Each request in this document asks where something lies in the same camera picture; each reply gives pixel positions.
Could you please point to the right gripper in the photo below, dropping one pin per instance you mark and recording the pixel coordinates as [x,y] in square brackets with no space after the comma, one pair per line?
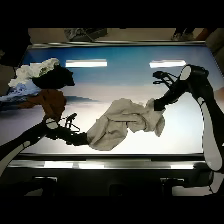
[159,103]

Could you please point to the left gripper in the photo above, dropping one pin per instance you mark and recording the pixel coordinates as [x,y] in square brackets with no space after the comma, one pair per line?
[78,138]

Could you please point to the beige garment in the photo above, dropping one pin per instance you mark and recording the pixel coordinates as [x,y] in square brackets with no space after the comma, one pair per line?
[125,123]

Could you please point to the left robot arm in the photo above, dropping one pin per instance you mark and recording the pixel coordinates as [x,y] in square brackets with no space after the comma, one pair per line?
[20,141]

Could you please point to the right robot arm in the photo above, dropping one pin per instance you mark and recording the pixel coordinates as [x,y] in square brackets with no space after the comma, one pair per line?
[208,110]

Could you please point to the brown garment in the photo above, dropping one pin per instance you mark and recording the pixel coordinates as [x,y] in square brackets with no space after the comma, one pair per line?
[50,101]

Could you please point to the black garment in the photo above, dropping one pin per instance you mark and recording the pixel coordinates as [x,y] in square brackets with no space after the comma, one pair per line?
[55,78]

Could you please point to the person's legs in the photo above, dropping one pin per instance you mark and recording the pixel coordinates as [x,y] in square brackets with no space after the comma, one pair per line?
[183,33]

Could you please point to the white garment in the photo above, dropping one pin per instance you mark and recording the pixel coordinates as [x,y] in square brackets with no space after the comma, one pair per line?
[31,70]

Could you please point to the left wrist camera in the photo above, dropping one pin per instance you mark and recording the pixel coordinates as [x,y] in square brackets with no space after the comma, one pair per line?
[70,120]

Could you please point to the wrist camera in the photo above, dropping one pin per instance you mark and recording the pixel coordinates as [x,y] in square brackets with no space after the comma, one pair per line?
[70,120]
[162,77]

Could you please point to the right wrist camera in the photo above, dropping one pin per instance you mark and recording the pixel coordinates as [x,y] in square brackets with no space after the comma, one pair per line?
[162,77]

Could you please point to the silver frame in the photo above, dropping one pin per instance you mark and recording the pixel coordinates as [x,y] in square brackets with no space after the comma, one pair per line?
[110,164]

